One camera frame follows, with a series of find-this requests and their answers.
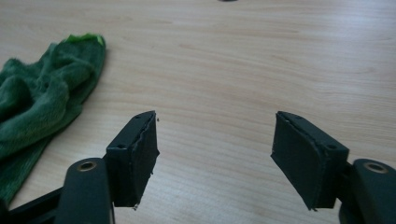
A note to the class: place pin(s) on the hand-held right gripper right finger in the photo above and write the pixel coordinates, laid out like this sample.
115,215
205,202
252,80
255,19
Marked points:
306,163

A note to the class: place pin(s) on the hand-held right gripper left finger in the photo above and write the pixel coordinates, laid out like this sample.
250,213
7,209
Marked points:
132,161

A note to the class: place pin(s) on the green fluffy cloth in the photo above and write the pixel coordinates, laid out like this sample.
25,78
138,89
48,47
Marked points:
37,102

